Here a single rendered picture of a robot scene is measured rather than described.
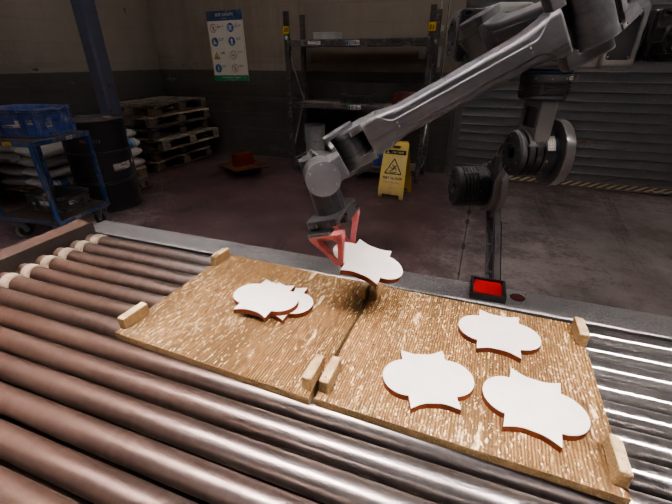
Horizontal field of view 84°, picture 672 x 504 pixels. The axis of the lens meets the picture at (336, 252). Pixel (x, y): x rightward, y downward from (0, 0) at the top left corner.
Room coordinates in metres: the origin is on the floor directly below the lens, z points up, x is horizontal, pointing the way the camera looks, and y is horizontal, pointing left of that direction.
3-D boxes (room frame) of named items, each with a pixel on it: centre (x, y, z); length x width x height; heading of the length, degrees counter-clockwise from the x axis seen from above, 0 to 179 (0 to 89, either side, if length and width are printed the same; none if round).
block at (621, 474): (0.30, -0.35, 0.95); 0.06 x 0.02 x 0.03; 159
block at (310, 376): (0.45, 0.04, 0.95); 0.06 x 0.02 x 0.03; 158
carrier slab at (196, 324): (0.65, 0.17, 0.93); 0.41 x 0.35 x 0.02; 68
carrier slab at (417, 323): (0.49, -0.22, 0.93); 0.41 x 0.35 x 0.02; 69
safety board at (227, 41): (6.19, 1.58, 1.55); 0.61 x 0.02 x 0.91; 69
